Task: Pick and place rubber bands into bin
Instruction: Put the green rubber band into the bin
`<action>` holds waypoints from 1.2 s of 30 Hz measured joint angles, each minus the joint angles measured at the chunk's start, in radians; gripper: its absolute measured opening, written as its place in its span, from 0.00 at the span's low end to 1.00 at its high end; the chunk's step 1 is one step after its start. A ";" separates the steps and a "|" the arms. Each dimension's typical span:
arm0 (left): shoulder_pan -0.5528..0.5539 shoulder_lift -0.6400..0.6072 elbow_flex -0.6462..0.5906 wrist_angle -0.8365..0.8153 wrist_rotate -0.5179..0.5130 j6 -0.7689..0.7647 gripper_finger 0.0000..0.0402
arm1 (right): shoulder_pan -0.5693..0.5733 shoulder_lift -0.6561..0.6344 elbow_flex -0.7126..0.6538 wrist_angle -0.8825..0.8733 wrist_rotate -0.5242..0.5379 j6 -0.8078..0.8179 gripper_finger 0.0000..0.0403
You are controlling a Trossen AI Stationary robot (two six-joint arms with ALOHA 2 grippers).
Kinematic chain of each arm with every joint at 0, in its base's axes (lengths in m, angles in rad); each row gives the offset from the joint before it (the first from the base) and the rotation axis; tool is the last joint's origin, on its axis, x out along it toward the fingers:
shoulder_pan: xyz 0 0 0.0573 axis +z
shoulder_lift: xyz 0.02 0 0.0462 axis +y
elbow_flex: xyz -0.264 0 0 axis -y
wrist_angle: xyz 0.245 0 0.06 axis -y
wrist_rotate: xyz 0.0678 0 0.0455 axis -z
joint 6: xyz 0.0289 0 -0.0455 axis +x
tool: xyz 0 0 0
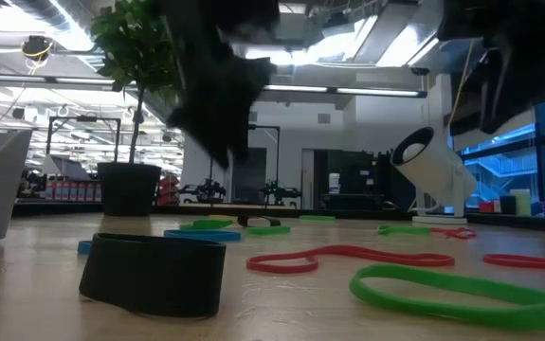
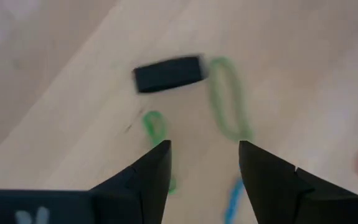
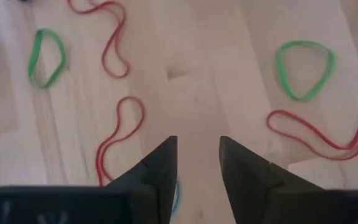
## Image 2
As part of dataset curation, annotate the small green rubber band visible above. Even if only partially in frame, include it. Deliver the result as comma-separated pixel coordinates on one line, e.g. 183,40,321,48
141,110,178,196

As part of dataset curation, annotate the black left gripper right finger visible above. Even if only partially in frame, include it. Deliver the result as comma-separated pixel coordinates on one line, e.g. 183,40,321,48
239,140,358,224

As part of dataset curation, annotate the blue rubber band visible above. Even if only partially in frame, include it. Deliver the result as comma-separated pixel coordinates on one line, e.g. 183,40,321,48
223,164,245,224

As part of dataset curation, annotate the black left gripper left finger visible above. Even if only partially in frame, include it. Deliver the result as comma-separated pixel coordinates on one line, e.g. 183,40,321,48
0,140,172,224

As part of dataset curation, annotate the black rectangular block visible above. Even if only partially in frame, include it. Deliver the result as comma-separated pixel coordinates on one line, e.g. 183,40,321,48
132,54,209,94

